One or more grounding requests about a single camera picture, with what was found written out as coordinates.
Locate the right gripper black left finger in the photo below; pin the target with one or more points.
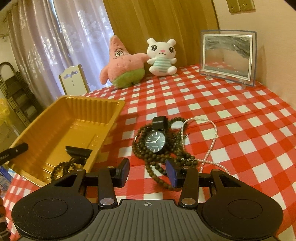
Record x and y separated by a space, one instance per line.
68 205

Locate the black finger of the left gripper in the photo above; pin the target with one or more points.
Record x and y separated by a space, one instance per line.
11 153

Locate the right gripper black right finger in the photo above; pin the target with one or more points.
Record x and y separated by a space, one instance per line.
218 206

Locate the yellow plastic tray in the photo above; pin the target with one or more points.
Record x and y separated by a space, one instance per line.
76 121

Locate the black wrist watch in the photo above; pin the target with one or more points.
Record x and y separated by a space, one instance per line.
157 138

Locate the person's left hand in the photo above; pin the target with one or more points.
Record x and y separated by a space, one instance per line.
5 233

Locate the blue printed box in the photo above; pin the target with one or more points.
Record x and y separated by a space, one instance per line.
5 181

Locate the yellow plastic bag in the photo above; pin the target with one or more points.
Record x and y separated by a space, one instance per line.
4 111

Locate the dark folded ladder rack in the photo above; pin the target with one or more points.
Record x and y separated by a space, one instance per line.
20 98

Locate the red white checkered tablecloth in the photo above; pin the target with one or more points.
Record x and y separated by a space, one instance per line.
249 130

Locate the white wooden chair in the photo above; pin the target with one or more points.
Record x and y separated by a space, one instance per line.
73 81

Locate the lilac lace curtain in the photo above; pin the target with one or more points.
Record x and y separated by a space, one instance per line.
49 36

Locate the pink starfish plush toy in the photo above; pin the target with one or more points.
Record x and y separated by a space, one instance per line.
124 69

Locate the framed sand art picture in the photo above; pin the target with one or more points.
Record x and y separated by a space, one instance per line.
230 55

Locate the white bunny plush toy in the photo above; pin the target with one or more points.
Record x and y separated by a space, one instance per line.
162 57

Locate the wooden wardrobe panel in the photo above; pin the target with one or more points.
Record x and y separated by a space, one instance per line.
134 22

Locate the gold wall socket left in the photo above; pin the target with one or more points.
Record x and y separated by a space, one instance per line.
233 6

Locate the gold wall socket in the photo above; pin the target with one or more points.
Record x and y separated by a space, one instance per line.
247 5
233 6

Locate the gold wall socket right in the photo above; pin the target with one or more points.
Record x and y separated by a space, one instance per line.
247 5

